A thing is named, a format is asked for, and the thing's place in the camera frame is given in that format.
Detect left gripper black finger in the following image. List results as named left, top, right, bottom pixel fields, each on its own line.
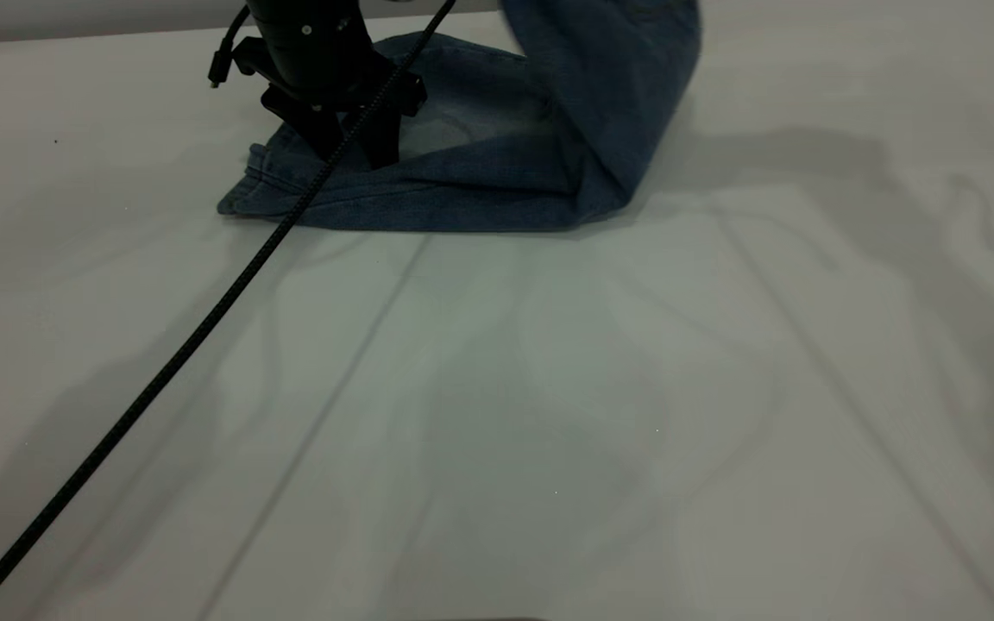
left=264, top=103, right=347, bottom=162
left=359, top=108, right=401, bottom=169

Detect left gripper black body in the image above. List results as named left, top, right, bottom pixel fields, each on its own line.
left=234, top=0, right=425, bottom=117

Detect blue denim printed shorts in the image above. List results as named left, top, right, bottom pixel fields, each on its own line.
left=217, top=0, right=705, bottom=234

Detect black braided cable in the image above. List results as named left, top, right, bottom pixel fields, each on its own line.
left=0, top=0, right=456, bottom=621

